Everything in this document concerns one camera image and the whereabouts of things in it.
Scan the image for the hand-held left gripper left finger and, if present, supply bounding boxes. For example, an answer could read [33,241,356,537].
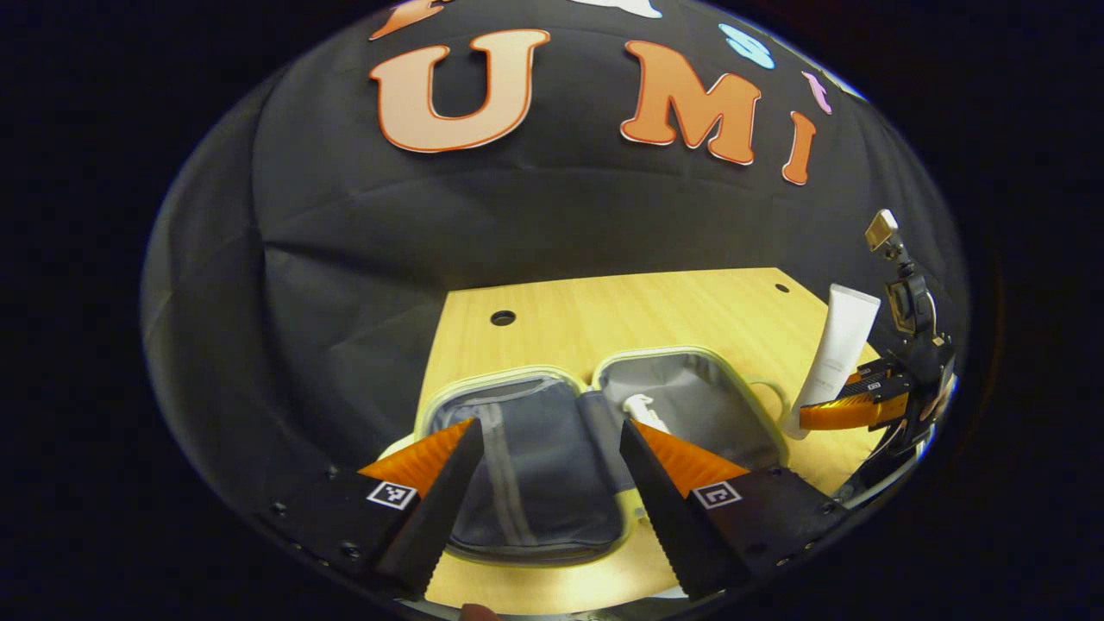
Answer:
[259,417,486,602]

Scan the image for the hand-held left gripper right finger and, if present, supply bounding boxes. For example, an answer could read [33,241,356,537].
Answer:
[619,418,850,602]

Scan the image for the white skin care tube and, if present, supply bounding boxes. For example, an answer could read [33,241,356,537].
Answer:
[781,283,882,441]

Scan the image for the cream small suitcase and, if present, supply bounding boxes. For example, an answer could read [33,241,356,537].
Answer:
[379,347,790,568]

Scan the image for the white pump bottle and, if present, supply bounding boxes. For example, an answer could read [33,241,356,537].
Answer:
[623,393,672,435]

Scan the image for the black backdrop cloth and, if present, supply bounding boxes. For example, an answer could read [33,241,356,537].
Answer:
[142,0,967,518]

